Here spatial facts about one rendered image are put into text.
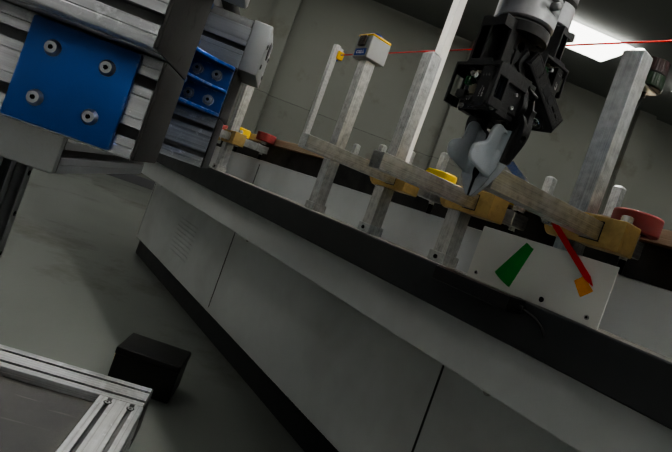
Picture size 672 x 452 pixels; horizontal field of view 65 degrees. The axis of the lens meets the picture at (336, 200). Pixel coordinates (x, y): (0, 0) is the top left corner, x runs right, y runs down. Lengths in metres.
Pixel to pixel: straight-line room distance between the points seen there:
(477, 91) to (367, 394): 1.04
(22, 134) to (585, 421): 0.83
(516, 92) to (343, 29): 7.25
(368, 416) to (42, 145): 1.14
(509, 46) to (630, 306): 0.62
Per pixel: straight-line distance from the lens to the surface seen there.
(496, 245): 1.01
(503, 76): 0.64
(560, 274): 0.94
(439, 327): 1.09
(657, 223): 1.02
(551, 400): 0.95
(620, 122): 0.99
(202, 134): 0.92
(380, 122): 7.73
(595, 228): 0.91
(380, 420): 1.47
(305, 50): 7.75
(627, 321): 1.13
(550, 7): 0.71
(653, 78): 1.05
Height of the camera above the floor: 0.75
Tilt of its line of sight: level
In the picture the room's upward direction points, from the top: 20 degrees clockwise
